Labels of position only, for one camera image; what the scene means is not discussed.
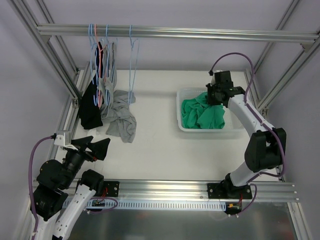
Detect black tank top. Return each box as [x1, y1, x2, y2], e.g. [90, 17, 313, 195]
[78, 42, 103, 130]

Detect white cloth scrap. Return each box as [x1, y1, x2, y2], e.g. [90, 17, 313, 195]
[87, 128, 101, 138]

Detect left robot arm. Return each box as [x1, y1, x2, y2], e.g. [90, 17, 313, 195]
[28, 133, 111, 240]

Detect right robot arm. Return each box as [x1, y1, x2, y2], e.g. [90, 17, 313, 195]
[206, 70, 287, 199]

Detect black right base bracket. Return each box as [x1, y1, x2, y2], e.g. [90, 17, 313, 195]
[207, 182, 253, 200]

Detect front aluminium rail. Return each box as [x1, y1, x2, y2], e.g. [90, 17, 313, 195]
[97, 179, 301, 203]

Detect aluminium hanging rail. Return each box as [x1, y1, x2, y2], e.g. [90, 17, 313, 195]
[36, 23, 320, 44]

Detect green tank top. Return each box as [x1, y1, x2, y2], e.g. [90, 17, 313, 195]
[180, 92, 225, 130]

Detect black left base bracket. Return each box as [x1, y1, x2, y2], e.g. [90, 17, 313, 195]
[101, 181, 120, 198]

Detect grey tank top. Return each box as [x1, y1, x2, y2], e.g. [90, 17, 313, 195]
[99, 41, 137, 143]

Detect aluminium frame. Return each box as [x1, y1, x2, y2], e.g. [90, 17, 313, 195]
[7, 0, 320, 240]

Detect white perforated plastic basket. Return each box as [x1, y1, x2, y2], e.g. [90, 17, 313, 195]
[176, 87, 245, 133]

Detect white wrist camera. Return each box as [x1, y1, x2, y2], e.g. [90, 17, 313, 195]
[208, 70, 222, 85]
[54, 130, 77, 150]

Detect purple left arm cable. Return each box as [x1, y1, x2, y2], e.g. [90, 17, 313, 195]
[28, 134, 57, 240]

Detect white slotted cable duct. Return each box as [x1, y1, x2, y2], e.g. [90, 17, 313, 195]
[61, 198, 227, 211]

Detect black base bracket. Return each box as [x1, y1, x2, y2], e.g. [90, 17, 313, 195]
[101, 181, 120, 198]
[207, 182, 253, 200]

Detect light blue wire hanger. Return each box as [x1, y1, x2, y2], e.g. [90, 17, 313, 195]
[128, 25, 140, 105]

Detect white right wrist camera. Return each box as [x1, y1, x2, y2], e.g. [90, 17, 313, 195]
[208, 70, 222, 85]

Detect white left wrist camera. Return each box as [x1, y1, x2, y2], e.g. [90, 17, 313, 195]
[54, 130, 77, 150]

